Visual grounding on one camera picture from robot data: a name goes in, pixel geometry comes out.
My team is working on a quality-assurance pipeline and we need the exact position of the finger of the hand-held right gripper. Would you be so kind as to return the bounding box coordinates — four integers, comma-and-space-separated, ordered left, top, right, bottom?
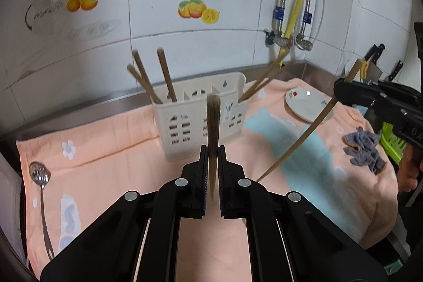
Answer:
333, 78, 384, 111

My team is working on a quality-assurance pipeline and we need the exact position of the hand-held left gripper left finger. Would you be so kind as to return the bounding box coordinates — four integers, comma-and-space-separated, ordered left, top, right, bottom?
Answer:
40, 145, 209, 282

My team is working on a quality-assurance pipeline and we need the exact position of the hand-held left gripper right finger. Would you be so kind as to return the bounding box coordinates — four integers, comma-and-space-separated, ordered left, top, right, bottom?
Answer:
216, 145, 387, 282

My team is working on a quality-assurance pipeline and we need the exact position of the white plastic utensil holder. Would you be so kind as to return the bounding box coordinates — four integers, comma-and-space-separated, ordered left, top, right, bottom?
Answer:
151, 72, 249, 162

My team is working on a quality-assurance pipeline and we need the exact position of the person's right hand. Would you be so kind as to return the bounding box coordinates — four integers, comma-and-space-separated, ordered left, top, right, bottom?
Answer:
397, 145, 423, 193

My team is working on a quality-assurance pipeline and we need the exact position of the green plastic basket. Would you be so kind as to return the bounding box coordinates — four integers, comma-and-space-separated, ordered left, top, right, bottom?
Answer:
380, 122, 407, 164

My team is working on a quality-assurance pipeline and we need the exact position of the white plate with fruit print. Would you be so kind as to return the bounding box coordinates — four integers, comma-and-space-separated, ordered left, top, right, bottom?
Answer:
285, 87, 333, 123

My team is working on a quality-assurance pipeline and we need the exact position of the grey purple rag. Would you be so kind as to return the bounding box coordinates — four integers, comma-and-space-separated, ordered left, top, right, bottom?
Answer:
343, 127, 387, 175

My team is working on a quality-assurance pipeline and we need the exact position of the plain metal valve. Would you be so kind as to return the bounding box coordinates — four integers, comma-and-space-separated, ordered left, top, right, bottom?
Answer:
295, 33, 313, 52

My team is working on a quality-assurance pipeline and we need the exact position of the peach printed towel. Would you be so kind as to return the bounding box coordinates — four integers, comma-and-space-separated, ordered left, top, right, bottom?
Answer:
16, 77, 399, 282

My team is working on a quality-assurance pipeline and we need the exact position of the slotted metal spoon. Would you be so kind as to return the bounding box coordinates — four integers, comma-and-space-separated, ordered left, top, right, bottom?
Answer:
29, 161, 55, 260

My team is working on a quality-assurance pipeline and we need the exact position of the white board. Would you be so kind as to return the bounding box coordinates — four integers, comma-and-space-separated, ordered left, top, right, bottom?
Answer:
0, 150, 25, 269

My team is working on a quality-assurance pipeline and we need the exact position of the cleaver with yellow handle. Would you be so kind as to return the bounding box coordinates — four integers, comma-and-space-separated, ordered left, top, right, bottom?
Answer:
361, 59, 382, 84

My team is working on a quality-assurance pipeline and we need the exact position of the thin white hose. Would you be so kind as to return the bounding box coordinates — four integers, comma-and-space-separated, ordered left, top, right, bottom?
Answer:
309, 0, 328, 43

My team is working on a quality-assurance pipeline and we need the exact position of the short corrugated metal hose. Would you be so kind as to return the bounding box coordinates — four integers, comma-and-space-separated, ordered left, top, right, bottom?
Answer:
300, 0, 313, 38

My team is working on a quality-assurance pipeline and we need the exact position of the metal valve with blue handle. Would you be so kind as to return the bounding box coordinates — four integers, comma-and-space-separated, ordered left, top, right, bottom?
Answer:
264, 30, 293, 49

